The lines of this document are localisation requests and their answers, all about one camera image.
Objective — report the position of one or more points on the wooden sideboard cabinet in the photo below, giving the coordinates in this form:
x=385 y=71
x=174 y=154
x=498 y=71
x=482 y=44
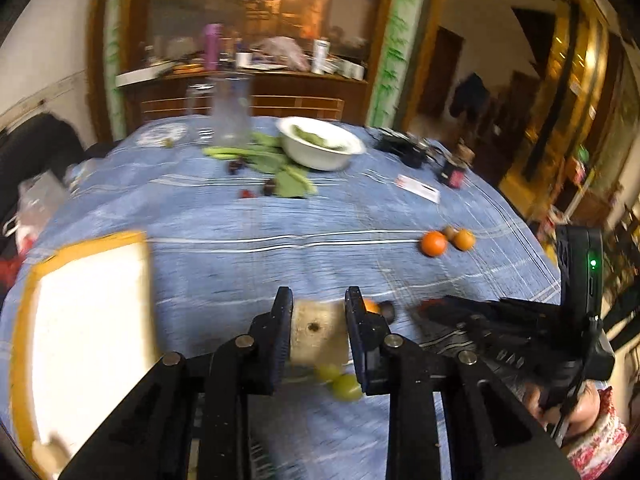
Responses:
x=280 y=95

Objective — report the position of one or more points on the white bowl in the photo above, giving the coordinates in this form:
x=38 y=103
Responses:
x=320 y=152

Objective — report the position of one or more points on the clear glass mug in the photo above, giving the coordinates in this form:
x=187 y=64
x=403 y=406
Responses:
x=199 y=110

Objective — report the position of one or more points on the pink plastic bag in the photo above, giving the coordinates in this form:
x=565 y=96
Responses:
x=287 y=52

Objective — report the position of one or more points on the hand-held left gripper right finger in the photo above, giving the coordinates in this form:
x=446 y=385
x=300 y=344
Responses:
x=356 y=340

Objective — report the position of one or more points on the yellow rimmed white tray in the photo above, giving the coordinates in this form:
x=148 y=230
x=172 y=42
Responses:
x=90 y=335

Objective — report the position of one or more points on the person's right hand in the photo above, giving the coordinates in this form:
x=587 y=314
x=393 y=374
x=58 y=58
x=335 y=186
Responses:
x=582 y=412

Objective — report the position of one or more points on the dark plum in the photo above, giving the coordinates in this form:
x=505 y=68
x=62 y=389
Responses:
x=388 y=311
x=235 y=165
x=270 y=187

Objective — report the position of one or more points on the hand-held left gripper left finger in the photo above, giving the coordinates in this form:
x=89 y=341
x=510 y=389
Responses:
x=281 y=340

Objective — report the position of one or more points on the green leafy vegetables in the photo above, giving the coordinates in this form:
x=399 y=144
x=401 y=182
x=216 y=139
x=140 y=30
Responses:
x=280 y=167

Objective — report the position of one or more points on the white card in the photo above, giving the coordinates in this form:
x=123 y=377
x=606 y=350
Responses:
x=419 y=188

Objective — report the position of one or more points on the white cups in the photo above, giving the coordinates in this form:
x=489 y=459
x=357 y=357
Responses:
x=347 y=69

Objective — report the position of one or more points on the black sofa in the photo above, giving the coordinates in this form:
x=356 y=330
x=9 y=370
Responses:
x=35 y=150

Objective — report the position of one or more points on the clear glass pitcher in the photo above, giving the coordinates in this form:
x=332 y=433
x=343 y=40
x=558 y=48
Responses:
x=231 y=110

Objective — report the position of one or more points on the beige cylinder chunk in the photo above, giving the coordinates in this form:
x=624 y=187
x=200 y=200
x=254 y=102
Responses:
x=320 y=332

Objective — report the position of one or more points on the white flat box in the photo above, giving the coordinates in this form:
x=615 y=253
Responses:
x=137 y=76

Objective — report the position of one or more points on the white bottle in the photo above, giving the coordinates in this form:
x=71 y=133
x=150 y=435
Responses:
x=320 y=55

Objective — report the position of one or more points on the green grape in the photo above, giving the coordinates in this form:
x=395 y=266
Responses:
x=347 y=387
x=327 y=372

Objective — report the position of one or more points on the red plastic bag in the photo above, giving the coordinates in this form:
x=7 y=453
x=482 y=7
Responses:
x=10 y=272

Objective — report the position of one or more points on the green leaves in bowl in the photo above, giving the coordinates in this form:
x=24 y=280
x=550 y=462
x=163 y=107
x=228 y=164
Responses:
x=320 y=137

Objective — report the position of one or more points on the orange tangerine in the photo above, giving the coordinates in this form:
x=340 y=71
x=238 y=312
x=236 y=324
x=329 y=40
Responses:
x=371 y=305
x=433 y=244
x=464 y=240

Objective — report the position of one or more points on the small brown fruit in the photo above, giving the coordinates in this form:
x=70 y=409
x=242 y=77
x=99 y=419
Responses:
x=450 y=233

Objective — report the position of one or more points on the dark hanging coat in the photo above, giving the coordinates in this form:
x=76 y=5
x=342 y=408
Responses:
x=470 y=95

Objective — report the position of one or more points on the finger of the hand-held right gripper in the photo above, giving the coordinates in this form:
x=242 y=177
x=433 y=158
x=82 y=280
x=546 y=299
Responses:
x=480 y=310
x=525 y=360

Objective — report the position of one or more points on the purple bottle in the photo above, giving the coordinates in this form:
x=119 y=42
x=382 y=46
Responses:
x=213 y=47

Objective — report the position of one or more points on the clear plastic bag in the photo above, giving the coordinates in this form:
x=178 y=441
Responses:
x=42 y=205

